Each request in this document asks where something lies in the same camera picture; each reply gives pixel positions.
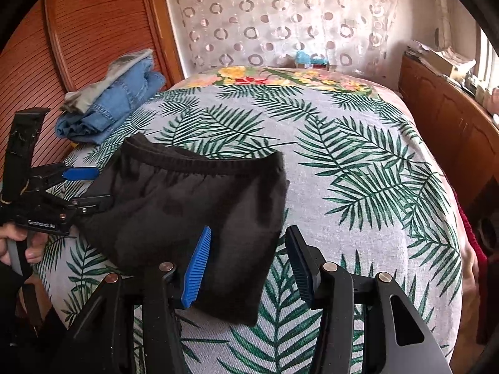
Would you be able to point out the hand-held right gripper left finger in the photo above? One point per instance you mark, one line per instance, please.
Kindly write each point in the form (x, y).
(197, 268)

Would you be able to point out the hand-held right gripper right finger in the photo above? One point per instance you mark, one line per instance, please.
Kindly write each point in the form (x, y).
(301, 267)

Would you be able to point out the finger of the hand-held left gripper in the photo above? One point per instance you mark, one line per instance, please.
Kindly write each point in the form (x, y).
(91, 203)
(82, 173)

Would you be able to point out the black pants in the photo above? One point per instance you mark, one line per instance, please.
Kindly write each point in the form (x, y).
(187, 206)

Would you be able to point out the person's left hand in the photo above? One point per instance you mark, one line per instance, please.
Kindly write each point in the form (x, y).
(35, 250)

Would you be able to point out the folded grey garment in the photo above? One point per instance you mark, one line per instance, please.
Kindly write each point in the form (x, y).
(87, 95)

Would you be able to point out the folded blue jeans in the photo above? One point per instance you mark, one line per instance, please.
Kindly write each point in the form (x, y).
(117, 101)

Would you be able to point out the palm leaf printed bed sheet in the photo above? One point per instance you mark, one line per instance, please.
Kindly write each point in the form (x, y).
(351, 171)

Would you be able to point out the wooden louvred wardrobe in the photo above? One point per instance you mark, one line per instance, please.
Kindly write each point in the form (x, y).
(89, 27)

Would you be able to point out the red cloth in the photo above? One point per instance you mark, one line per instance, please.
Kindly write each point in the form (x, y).
(469, 226)

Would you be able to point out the floral printed blanket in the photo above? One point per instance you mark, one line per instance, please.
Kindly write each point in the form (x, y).
(249, 76)

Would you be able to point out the wooden cabinet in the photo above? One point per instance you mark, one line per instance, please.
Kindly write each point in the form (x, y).
(440, 113)

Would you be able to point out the turquoise object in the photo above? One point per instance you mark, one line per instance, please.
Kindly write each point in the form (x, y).
(306, 57)

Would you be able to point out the circle patterned curtain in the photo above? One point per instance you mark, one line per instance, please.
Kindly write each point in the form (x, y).
(296, 15)

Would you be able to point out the pile of clutter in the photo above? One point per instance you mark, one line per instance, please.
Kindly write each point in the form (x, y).
(448, 60)

